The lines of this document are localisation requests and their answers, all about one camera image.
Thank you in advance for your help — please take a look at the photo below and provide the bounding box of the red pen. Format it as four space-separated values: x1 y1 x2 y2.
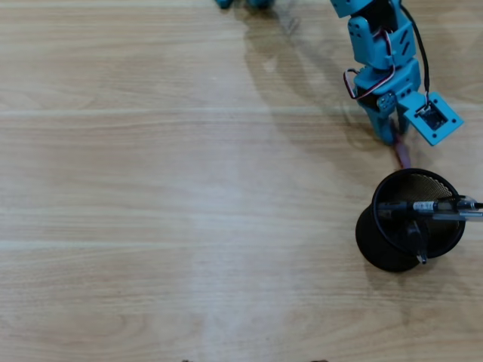
390 120 413 170

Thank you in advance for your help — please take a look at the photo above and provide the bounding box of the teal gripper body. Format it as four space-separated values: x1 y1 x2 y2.
354 58 422 112

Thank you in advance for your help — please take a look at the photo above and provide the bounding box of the black pen with white label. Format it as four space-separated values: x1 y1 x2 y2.
377 195 483 219

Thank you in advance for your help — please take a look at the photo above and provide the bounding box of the black camera cable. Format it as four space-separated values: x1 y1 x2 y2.
398 3 431 103

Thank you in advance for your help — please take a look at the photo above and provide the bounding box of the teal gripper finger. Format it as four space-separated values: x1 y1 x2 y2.
365 91 400 146
395 107 411 137

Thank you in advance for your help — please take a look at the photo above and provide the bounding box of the teal robot base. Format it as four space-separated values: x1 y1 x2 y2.
214 0 278 9

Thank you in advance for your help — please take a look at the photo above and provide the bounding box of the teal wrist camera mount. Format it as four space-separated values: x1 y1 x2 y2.
398 90 465 147

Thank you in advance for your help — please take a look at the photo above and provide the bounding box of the red white black servo wire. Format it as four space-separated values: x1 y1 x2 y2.
342 29 396 101

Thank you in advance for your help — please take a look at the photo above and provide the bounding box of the clear slim pen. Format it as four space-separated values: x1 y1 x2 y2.
432 210 483 222

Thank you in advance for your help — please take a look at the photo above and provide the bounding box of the black mesh pen holder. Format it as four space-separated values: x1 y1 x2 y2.
354 167 467 273

